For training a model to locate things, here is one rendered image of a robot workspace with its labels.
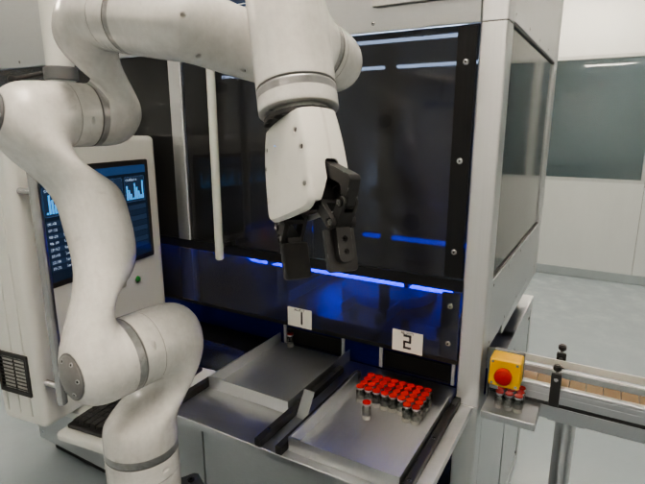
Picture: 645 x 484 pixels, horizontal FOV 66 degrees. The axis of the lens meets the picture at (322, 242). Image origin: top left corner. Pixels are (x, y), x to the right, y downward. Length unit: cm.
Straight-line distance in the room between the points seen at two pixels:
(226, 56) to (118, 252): 35
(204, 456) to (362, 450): 97
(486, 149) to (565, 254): 478
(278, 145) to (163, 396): 53
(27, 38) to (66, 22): 151
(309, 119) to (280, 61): 7
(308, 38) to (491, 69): 74
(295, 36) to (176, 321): 52
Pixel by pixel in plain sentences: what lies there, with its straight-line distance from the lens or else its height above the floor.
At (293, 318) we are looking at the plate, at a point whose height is 101.
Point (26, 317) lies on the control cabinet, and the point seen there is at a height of 112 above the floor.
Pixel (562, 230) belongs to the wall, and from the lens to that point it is 589.
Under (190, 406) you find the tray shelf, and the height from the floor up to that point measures 88.
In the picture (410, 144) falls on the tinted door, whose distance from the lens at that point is 126.
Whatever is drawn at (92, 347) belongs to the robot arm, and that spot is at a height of 127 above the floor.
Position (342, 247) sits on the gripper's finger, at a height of 147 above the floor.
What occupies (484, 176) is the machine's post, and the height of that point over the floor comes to 147.
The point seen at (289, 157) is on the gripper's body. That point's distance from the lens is 49.
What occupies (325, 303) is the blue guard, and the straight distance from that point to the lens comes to 144.
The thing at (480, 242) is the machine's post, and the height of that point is 131.
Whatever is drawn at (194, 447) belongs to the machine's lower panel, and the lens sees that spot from 207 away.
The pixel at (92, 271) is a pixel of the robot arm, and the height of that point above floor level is 137.
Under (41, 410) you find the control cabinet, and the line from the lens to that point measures 156.
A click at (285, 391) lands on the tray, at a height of 88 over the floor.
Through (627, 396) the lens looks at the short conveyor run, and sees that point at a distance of 149.
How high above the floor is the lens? 158
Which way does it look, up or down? 13 degrees down
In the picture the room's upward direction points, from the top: straight up
